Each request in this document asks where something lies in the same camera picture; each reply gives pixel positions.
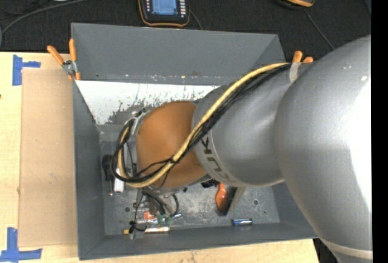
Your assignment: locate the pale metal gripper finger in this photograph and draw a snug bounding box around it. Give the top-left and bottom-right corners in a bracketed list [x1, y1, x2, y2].
[135, 211, 159, 224]
[144, 225, 171, 233]

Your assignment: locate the orange and black tool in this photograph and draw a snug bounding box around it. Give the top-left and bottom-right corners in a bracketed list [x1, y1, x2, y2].
[214, 182, 239, 216]

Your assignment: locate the brown cardboard board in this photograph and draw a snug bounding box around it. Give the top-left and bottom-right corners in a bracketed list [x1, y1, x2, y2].
[17, 68, 78, 248]

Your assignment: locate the grey metal bin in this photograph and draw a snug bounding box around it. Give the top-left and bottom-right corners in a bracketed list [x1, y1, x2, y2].
[70, 22, 318, 261]

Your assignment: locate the black cylinder on white bracket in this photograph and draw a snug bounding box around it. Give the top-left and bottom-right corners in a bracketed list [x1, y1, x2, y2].
[102, 153, 125, 194]

